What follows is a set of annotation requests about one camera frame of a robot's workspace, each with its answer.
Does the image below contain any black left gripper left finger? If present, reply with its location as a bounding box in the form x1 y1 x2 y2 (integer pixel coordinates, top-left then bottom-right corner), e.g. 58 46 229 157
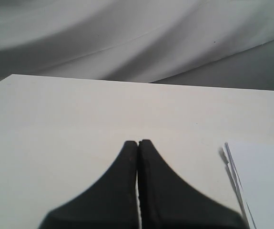
40 141 139 229

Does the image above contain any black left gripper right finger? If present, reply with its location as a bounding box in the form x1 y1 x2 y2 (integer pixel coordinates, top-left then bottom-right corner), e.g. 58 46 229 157
138 140 247 229

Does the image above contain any white paper stack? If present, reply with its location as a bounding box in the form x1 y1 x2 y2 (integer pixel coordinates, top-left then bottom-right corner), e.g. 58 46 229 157
219 141 274 229

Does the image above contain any white backdrop cloth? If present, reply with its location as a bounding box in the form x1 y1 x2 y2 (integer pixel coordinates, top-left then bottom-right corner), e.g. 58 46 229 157
0 0 274 90

